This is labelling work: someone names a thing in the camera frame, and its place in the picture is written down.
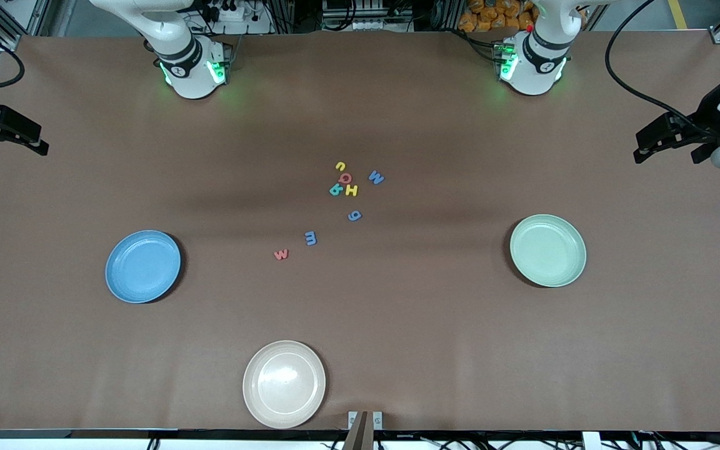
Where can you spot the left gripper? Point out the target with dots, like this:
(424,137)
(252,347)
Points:
(708,110)

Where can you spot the red foam letter w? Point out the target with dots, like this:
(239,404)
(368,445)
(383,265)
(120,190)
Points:
(280,254)

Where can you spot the blue foam capital M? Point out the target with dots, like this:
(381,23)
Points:
(376,177)

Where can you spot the blue foam lowercase m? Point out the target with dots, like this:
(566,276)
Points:
(310,238)

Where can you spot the yellow foam letter H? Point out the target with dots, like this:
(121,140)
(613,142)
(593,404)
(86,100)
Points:
(351,190)

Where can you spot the blue foam letter g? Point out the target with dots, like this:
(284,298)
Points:
(354,216)

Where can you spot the pink foam letter Q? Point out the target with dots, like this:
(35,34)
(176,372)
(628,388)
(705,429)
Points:
(344,179)

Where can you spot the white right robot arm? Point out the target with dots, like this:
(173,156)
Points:
(185,62)

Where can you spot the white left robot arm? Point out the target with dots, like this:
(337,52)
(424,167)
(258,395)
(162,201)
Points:
(535,62)

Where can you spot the green plate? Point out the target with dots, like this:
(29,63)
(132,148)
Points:
(547,250)

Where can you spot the blue plate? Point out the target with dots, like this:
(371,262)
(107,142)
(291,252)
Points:
(142,267)

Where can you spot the orange bagged items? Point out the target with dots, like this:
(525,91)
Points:
(491,15)

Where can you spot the white power strip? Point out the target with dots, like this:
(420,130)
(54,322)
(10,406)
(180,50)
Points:
(235,12)

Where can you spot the teal foam letter R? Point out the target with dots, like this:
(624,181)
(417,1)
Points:
(335,190)

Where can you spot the black electronics box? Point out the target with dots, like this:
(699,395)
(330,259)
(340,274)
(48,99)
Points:
(366,12)

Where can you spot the beige plate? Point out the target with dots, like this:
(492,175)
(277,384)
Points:
(284,384)

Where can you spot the aluminium table edge rail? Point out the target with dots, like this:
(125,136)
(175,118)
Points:
(147,434)

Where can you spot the camera stand bracket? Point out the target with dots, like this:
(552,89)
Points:
(365,425)

